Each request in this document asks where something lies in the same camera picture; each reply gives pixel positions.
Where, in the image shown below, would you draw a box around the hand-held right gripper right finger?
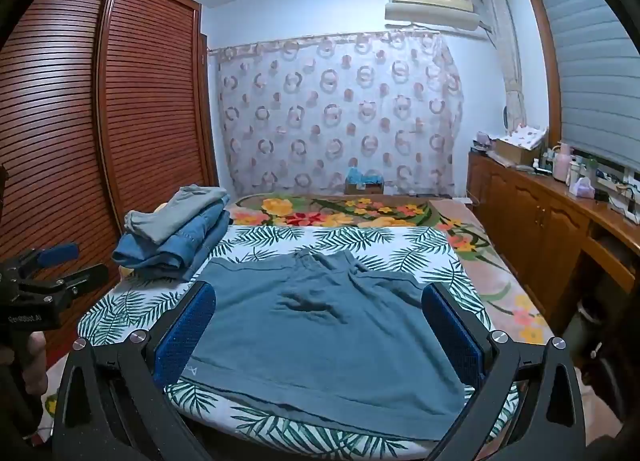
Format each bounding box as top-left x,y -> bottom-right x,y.
421,283 -> 588,461

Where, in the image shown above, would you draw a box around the folded grey pants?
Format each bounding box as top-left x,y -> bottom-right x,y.
123,184 -> 231,245

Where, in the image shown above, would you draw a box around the leaf print bed sheet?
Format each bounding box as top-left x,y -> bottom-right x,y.
75,223 -> 521,461

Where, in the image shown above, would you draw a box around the lilac tissue pack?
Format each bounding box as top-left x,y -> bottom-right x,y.
570,177 -> 596,200

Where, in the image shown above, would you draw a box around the small cardboard box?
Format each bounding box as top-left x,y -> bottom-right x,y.
344,181 -> 385,196

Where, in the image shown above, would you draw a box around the grey window blind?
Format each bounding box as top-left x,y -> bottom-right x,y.
532,0 -> 640,166

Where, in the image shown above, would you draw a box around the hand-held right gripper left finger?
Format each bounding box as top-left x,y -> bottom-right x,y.
52,280 -> 217,461

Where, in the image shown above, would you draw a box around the long wooden cabinet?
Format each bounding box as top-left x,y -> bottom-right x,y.
467,148 -> 640,337

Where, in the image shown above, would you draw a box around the cardboard box with floral lid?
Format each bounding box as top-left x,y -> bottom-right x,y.
495,123 -> 548,165

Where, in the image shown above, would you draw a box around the blue-grey pants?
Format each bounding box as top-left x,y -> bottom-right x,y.
189,248 -> 483,442

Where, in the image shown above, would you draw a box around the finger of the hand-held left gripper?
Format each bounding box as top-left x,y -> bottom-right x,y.
0,242 -> 80,288
17,263 -> 110,299

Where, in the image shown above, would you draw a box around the black chair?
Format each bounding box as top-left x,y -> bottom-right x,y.
560,286 -> 631,422

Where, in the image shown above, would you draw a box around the sheer circle print curtain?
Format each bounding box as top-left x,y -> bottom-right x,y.
207,28 -> 466,199

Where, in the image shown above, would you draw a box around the brown louvred wardrobe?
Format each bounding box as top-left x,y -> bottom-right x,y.
0,0 -> 219,372

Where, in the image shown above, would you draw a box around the pink bottle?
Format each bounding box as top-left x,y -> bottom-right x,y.
552,142 -> 574,186

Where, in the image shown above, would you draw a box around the folded denim jeans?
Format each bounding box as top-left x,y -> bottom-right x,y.
111,206 -> 233,283

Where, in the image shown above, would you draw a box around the white wrapped pipe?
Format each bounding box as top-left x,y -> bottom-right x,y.
477,0 -> 528,142

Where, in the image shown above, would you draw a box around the wooden window frame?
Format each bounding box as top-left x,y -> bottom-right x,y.
520,0 -> 640,184

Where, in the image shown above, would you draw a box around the person's left hand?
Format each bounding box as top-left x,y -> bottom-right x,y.
27,331 -> 50,399

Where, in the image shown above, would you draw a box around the blue plastic bag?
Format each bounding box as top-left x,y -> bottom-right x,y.
345,167 -> 384,186

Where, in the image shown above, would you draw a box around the floral blanket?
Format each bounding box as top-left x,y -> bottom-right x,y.
227,192 -> 551,347

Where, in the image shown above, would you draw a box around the wall air conditioner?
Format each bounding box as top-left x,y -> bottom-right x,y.
384,0 -> 481,32

